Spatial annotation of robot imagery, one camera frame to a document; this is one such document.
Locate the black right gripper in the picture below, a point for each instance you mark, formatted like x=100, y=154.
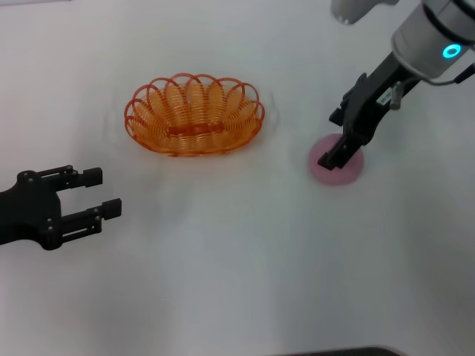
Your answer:
x=371, y=107

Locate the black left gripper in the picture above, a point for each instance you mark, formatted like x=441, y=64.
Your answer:
x=33, y=211

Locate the pink peach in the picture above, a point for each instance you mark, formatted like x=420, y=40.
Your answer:
x=349, y=174

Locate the orange woven plastic basket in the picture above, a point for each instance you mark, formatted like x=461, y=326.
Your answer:
x=193, y=130

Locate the silver metal plug connector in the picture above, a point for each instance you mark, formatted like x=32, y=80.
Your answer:
x=396, y=96

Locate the black robot torso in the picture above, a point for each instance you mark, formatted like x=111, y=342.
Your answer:
x=345, y=353

